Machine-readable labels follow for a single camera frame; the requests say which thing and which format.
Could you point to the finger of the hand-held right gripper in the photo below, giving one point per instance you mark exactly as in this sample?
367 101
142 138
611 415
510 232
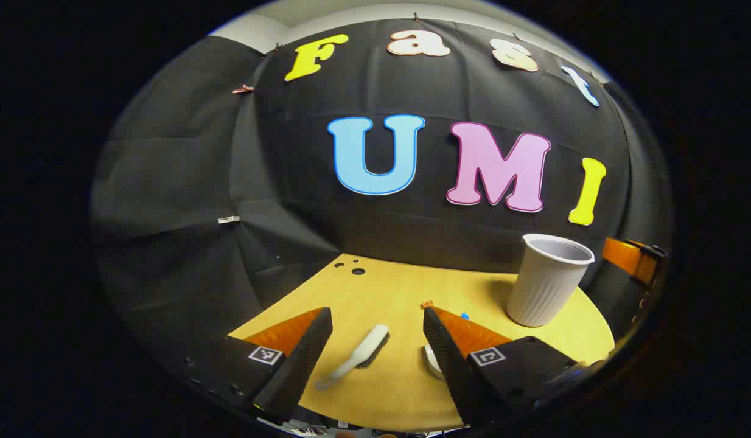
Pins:
622 255

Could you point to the small white broom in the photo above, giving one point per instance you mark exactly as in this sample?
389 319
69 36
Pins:
357 356

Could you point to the black backdrop cloth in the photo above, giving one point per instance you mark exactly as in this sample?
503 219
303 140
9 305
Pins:
290 182

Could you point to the wooden desktop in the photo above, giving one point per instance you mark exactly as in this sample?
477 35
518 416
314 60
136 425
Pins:
387 286

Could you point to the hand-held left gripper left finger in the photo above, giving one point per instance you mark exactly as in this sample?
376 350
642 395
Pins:
302 359

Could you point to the white dustpan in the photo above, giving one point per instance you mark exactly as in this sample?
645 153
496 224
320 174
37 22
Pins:
433 365

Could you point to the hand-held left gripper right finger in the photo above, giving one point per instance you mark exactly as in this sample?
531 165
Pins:
451 365

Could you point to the silver metal clip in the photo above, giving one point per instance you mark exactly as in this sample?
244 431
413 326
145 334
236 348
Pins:
229 219

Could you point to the copper metal clip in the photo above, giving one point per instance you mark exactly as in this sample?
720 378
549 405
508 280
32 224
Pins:
243 89

